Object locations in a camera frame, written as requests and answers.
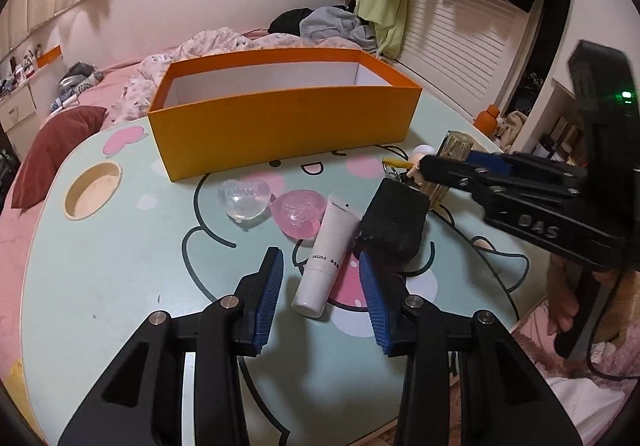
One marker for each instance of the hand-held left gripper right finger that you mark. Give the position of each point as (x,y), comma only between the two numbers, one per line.
(375,306)

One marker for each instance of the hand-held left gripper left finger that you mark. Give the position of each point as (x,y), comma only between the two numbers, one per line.
(267,306)

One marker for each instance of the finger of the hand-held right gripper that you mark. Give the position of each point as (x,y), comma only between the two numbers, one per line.
(492,163)
(450,170)

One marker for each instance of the gold perfume bottle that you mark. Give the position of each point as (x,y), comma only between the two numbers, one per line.
(456,143)

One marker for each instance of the white cosmetic tube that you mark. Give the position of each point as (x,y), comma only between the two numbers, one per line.
(325,261)

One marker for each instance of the black zip pouch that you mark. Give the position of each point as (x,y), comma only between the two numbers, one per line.
(392,221)

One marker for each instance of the pink heart-shaped case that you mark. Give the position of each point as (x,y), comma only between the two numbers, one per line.
(299,216)

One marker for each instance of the clear heart-shaped case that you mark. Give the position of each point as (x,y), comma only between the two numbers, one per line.
(245,201)

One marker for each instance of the orange cardboard box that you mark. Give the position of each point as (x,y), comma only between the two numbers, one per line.
(280,135)

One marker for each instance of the person's right hand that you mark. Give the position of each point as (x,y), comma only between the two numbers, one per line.
(562,301)

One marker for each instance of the beige plush cloth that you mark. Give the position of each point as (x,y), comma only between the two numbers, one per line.
(515,130)

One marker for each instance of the orange bottle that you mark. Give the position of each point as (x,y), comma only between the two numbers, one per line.
(489,121)

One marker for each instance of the white side shelf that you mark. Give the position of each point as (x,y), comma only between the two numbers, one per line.
(560,120)

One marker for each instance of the white louvered door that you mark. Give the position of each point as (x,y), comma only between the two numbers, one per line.
(460,40)

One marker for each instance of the pink fluffy cloth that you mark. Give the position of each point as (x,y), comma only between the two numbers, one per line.
(545,341)

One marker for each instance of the yellow-green garment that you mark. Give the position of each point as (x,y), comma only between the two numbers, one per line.
(382,0)

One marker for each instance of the grey garment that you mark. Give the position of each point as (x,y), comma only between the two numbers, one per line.
(335,25)

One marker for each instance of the black garment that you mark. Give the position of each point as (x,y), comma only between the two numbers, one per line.
(290,20)

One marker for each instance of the dark red pillow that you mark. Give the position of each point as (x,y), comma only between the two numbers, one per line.
(55,145)

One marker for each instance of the pink floral duvet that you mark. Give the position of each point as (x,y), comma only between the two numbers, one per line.
(210,43)

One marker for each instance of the blue white patterned cloth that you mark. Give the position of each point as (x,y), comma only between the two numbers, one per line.
(75,85)

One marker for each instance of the cream nightstand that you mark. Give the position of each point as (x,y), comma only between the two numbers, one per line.
(17,118)

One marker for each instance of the orange flat object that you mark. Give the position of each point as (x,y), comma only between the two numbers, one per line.
(49,56)

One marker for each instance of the pile of nightstand clutter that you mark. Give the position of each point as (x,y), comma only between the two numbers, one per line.
(17,70)

